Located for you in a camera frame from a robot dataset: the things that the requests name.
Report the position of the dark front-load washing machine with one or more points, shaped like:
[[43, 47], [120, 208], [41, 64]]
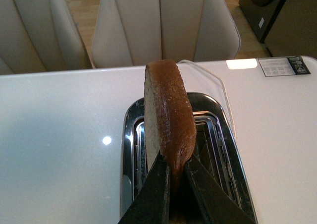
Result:
[[261, 15]]

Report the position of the beige upholstered chair right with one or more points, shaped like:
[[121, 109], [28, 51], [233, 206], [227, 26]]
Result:
[[136, 32]]

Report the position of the beige upholstered chair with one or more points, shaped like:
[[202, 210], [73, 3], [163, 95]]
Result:
[[136, 32], [39, 36]]

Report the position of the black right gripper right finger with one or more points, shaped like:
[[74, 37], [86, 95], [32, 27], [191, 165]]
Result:
[[214, 204]]

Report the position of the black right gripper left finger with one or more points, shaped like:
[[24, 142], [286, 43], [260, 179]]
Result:
[[151, 205]]

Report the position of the black label sticker on table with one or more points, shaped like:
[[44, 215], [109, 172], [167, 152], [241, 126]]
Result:
[[283, 66]]

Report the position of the slice of brown bread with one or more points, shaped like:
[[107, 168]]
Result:
[[169, 124]]

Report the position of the beige upholstered chair left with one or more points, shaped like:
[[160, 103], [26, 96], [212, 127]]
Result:
[[39, 36]]

